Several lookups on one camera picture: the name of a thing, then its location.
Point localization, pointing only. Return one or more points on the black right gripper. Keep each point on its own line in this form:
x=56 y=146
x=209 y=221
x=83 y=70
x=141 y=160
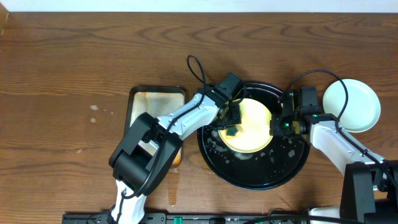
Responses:
x=278 y=127

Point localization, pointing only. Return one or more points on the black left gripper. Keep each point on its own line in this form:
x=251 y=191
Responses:
x=232 y=117

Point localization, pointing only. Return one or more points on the green yellow sponge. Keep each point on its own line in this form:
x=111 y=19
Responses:
x=234 y=130

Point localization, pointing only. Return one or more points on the pale yellow plate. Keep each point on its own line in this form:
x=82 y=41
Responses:
x=255 y=122

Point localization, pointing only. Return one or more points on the mint green plate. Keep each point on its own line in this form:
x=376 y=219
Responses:
x=363 y=109

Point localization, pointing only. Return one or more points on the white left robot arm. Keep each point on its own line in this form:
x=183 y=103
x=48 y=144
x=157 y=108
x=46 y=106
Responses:
x=145 y=154

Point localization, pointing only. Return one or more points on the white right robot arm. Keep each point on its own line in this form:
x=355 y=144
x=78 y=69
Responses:
x=369 y=192

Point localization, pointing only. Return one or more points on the round black tray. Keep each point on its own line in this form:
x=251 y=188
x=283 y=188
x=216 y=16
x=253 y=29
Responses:
x=268 y=168

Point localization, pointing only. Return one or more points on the rectangular black soap tray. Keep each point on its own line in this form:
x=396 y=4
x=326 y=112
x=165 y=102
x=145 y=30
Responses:
x=155 y=100

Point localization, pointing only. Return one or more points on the black rail at table edge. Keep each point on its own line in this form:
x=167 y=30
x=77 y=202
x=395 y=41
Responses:
x=159 y=218

